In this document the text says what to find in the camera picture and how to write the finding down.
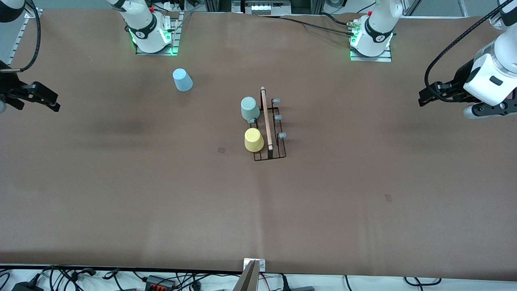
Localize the black wire cup holder rack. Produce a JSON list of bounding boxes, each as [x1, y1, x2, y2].
[[247, 86, 287, 162]]

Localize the pale green plastic cup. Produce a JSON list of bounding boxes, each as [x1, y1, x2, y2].
[[241, 97, 261, 122]]

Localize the yellow plastic cup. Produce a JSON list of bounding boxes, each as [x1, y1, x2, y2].
[[244, 128, 265, 153]]

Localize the light blue plastic cup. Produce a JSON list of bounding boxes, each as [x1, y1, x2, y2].
[[173, 68, 193, 92]]

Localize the black power adapter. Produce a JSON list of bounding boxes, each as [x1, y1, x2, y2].
[[11, 281, 44, 291]]

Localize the large paper table cover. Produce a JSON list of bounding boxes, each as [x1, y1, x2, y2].
[[0, 8, 517, 281]]

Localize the white electronics box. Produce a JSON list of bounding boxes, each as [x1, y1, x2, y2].
[[232, 0, 292, 16]]

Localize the orange black connector block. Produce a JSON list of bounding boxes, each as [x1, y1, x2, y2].
[[145, 275, 177, 290]]

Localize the black plug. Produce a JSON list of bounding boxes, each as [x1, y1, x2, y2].
[[279, 274, 315, 291]]

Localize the aluminium profile bar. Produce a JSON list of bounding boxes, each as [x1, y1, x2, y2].
[[232, 261, 261, 291]]

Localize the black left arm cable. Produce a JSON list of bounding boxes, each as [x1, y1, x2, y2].
[[424, 0, 513, 101]]

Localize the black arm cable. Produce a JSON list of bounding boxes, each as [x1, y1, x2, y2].
[[0, 0, 42, 72], [424, 0, 513, 101]]

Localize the perforated aluminium rail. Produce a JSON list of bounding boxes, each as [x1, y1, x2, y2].
[[0, 18, 28, 87]]

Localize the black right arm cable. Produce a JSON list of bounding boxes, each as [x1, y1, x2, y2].
[[0, 0, 42, 72]]

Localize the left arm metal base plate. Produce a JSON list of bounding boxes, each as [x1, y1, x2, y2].
[[349, 40, 393, 62]]

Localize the metal corner bracket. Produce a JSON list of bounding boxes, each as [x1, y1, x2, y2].
[[22, 0, 43, 20]]

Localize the thick black table cable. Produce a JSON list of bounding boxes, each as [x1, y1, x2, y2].
[[317, 11, 352, 27]]

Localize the thin black table cable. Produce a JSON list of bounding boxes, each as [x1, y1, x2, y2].
[[258, 14, 358, 37]]

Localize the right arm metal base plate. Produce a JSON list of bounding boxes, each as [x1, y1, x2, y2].
[[135, 11, 181, 56]]

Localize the tangled black cable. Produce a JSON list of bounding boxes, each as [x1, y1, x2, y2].
[[40, 265, 99, 291]]

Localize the looped black cable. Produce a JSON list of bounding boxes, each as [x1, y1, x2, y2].
[[404, 276, 441, 287]]

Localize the white metal bracket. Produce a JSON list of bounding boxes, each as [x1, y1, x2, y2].
[[243, 258, 266, 272]]

